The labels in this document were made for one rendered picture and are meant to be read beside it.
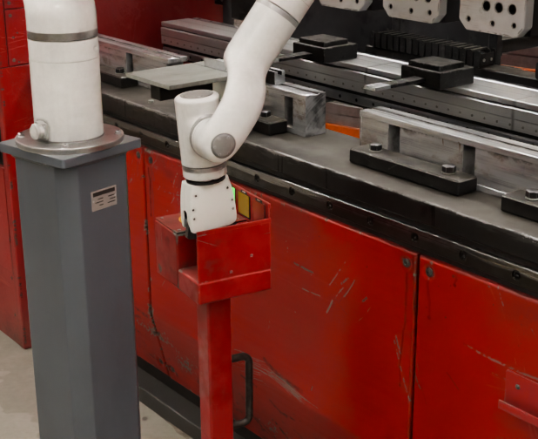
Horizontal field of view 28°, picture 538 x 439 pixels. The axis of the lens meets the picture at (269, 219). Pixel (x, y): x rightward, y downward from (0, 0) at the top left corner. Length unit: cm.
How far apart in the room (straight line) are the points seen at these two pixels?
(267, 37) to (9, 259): 164
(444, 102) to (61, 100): 94
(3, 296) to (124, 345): 153
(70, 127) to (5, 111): 137
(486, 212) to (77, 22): 78
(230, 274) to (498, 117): 68
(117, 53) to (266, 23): 111
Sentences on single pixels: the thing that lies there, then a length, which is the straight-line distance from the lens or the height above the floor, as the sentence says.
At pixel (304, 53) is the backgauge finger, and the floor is 100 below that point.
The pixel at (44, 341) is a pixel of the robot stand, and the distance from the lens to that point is 206.
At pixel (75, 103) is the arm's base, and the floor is 108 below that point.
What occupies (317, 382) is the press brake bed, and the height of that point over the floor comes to 38.
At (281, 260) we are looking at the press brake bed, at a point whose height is 63.
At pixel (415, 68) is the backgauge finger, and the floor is 102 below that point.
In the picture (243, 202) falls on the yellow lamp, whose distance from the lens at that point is 219.
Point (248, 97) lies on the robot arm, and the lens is 196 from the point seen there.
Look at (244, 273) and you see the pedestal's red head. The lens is 212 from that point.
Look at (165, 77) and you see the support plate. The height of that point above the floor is 100.
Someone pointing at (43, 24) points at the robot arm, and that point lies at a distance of 188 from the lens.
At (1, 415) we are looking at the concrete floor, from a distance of 316.
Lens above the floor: 150
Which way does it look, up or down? 19 degrees down
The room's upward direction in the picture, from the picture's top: straight up
